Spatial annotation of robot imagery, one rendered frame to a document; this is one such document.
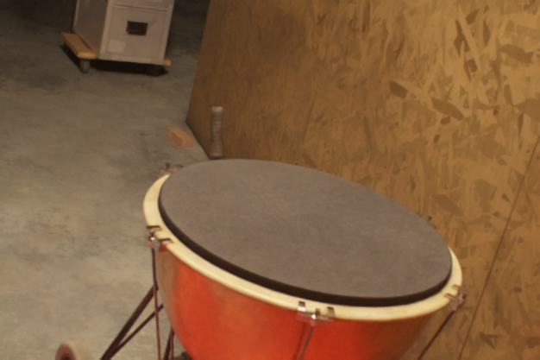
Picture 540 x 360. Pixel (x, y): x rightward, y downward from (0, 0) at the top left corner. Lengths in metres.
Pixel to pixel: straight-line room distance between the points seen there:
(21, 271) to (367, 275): 1.65
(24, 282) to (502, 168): 1.63
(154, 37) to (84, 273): 2.50
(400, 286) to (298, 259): 0.21
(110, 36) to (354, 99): 2.56
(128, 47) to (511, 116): 3.42
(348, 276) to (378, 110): 1.21
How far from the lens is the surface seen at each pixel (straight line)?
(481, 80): 2.41
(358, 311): 1.67
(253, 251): 1.73
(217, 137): 2.23
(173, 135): 4.55
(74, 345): 2.44
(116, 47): 5.34
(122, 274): 3.21
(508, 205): 2.27
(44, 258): 3.24
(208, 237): 1.74
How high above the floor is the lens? 1.56
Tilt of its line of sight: 21 degrees down
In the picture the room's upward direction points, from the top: 13 degrees clockwise
